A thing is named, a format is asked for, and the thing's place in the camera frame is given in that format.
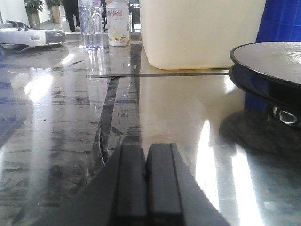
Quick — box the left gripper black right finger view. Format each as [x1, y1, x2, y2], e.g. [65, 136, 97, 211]
[146, 143, 229, 226]

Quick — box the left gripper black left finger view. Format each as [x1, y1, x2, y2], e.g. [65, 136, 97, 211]
[34, 145, 147, 226]

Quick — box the glossy cream plate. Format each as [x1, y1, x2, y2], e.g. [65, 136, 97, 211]
[229, 41, 301, 128]

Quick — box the cream plastic bin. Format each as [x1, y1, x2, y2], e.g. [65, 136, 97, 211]
[140, 0, 266, 70]

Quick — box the white drink bottle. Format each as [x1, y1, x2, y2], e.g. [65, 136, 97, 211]
[106, 0, 130, 47]

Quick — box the clear water bottle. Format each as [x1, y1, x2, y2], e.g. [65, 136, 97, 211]
[78, 0, 103, 49]

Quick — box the white game controller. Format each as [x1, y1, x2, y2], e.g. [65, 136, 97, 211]
[0, 21, 66, 47]

